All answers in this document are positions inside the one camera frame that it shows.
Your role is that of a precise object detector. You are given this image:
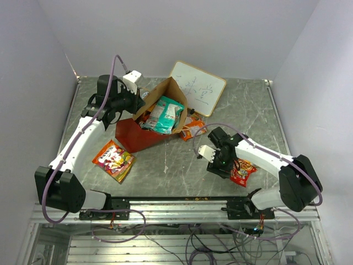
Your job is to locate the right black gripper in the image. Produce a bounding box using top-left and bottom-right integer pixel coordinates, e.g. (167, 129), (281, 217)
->
(206, 149), (234, 178)

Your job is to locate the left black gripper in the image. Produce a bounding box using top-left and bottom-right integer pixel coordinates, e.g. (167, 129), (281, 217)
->
(112, 84), (146, 115)

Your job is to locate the small red snack bag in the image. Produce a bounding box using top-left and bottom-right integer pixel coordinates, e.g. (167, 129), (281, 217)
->
(230, 158), (257, 187)

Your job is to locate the red brown paper bag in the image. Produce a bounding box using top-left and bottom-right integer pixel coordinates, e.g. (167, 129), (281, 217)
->
(115, 77), (188, 153)

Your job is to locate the teal snack pouch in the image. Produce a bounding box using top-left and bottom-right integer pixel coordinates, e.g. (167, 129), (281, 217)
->
(142, 96), (184, 134)

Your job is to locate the orange white snack pack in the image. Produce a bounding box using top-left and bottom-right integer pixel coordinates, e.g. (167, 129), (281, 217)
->
(179, 113), (207, 141)

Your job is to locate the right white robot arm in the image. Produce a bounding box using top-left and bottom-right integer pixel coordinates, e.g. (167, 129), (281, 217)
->
(197, 127), (323, 219)

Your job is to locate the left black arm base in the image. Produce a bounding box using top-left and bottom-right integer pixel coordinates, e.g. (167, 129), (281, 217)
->
(79, 198), (130, 221)

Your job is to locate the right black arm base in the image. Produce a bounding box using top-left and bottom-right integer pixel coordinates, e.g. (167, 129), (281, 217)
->
(221, 196), (275, 220)

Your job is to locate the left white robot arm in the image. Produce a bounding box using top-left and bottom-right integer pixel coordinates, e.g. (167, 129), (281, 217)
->
(34, 71), (145, 219)

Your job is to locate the colourful candy bag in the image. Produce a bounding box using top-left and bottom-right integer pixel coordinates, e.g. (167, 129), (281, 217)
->
(92, 140), (136, 184)

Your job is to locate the small blue white jar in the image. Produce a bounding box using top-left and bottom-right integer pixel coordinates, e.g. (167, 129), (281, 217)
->
(141, 92), (149, 100)

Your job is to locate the small whiteboard with writing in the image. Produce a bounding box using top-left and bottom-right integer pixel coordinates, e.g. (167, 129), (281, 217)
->
(170, 61), (227, 117)

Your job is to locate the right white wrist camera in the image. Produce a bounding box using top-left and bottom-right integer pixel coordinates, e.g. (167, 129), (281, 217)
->
(197, 145), (217, 163)

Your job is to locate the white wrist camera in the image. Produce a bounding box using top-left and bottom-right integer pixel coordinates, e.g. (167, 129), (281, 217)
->
(197, 145), (217, 163)
(122, 70), (143, 95)

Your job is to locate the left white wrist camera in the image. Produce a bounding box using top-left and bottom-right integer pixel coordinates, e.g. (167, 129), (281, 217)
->
(122, 70), (143, 95)

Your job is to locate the aluminium frame rail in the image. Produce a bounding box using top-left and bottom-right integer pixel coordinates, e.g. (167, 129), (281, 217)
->
(29, 200), (320, 224)

